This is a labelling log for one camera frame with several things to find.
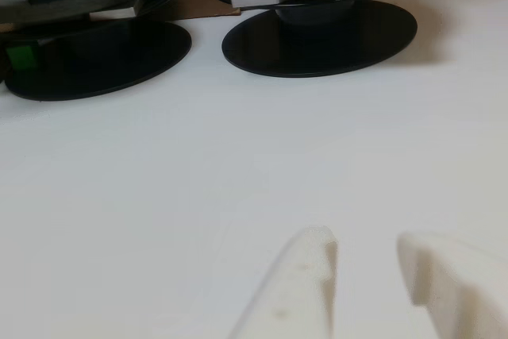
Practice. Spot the small green object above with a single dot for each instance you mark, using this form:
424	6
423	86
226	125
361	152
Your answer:
21	57

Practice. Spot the grey round stand silver plate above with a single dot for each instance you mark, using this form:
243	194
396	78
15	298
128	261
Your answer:
317	45

